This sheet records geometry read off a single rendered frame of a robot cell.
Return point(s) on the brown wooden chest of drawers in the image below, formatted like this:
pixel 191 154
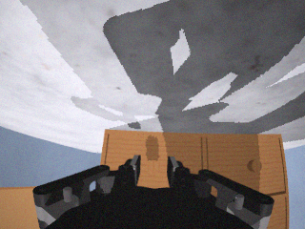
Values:
pixel 284 194

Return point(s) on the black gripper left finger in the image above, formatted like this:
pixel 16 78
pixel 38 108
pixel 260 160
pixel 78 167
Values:
pixel 55 198

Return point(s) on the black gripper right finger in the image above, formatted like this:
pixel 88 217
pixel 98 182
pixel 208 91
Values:
pixel 246 203

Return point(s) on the orange wooden drawer front with round knob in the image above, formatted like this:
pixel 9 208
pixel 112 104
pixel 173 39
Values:
pixel 278 215
pixel 154 151
pixel 235 157

